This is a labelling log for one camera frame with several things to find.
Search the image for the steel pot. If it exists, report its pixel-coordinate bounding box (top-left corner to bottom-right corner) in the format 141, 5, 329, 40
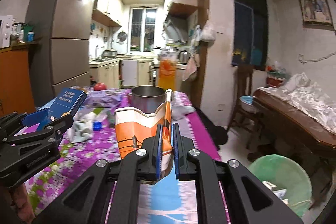
131, 85, 165, 114

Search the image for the person left hand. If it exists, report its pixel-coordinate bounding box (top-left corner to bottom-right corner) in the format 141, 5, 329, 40
11, 184, 35, 223

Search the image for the purple snack bag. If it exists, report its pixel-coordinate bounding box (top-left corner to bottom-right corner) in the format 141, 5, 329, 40
82, 89, 123, 109

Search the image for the grey refrigerator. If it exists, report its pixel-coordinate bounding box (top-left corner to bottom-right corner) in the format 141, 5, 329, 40
25, 0, 94, 107

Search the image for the hanging white plastic bag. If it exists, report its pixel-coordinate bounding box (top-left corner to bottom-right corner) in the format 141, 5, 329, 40
200, 20, 217, 43

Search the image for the wooden chair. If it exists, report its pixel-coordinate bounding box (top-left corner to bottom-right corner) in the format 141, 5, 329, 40
227, 64, 259, 149

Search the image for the purple floral tablecloth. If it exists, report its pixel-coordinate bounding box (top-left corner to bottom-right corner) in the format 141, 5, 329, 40
24, 86, 232, 224

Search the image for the blue box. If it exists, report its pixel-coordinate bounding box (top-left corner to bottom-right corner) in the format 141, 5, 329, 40
37, 88, 87, 131

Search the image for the white microwave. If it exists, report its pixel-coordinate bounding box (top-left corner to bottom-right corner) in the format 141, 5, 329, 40
0, 15, 13, 48

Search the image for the red apple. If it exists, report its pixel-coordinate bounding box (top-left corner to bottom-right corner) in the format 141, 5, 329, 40
93, 83, 107, 91

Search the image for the blue bottle cap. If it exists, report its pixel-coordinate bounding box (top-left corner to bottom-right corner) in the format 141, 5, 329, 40
93, 121, 102, 131

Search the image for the grey glove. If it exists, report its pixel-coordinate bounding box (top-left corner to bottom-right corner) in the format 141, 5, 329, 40
171, 105, 195, 121

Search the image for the orange wooden cabinet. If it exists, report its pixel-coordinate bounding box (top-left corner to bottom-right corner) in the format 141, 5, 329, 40
0, 42, 38, 116

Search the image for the orange white paper bag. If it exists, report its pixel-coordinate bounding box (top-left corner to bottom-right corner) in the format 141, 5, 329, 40
114, 89, 174, 179

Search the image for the blue basin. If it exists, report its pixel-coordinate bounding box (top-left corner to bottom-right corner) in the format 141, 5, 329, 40
239, 96, 255, 113

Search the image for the orange juice bottle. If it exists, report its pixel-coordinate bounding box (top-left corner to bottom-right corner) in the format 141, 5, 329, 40
158, 48, 177, 90

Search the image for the kitchen window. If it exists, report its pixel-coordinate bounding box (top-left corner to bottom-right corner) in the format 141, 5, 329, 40
129, 7, 157, 52

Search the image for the white plastic sheet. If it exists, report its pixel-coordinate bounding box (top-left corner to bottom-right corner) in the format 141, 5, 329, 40
258, 72, 335, 135

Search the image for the pink hanging towel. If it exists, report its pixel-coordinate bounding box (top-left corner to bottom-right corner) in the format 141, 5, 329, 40
182, 53, 200, 81

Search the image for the dark window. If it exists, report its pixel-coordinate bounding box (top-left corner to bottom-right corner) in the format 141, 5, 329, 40
231, 0, 268, 71

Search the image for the green scrub roll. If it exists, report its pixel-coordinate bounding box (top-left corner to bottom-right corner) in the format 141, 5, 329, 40
106, 110, 115, 128

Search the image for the white rag bundle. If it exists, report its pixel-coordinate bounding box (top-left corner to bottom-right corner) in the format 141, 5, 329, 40
67, 112, 96, 143

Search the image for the dark wooden dining table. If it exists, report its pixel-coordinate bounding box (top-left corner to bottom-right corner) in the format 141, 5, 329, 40
253, 89, 335, 159

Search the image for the wall cable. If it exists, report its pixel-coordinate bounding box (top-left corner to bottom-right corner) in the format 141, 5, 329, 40
298, 50, 336, 64

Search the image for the framed elephant picture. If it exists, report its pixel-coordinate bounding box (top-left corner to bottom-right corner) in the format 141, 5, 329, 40
298, 0, 335, 31

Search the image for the black cloth on floor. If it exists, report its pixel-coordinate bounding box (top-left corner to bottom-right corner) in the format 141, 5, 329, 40
195, 107, 228, 151

